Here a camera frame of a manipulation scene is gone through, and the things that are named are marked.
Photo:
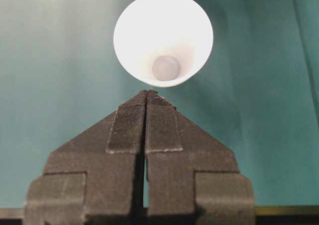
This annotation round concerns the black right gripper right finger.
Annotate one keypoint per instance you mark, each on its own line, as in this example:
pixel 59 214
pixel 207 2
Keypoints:
pixel 193 178

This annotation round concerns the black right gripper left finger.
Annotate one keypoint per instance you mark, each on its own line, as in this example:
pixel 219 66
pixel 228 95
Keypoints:
pixel 97 177

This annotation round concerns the white paper cup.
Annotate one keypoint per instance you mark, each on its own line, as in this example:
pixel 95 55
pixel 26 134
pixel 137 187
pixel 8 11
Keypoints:
pixel 163 42

